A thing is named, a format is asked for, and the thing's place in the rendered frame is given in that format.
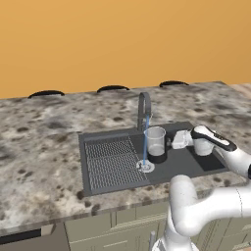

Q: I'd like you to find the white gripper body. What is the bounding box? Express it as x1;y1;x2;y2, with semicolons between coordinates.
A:
171;129;194;151

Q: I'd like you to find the clear jug with black base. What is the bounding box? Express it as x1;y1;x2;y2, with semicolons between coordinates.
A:
143;125;169;165

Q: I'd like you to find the blue water stream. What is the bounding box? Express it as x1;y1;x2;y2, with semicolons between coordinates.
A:
142;114;151;167

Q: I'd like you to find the silver sink drain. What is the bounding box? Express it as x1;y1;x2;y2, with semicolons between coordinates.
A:
135;159;156;174

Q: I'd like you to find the dark grey sink faucet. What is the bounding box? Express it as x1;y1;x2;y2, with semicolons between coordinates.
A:
136;91;153;132

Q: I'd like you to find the dark grey sink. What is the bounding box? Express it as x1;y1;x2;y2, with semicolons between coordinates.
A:
77;121;230;197

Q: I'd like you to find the black curved chair back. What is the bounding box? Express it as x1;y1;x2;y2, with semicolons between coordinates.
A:
27;89;66;99
96;84;130;94
158;79;190;88

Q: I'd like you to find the beige cupboard door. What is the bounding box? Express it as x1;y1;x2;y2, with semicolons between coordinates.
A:
68;218;171;251
195;216;251;251

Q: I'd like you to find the beige drawer front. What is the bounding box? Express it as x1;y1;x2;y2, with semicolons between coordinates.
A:
64;211;118;244

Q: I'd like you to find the grey cupboard handle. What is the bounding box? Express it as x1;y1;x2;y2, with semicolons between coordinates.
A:
149;230;157;251

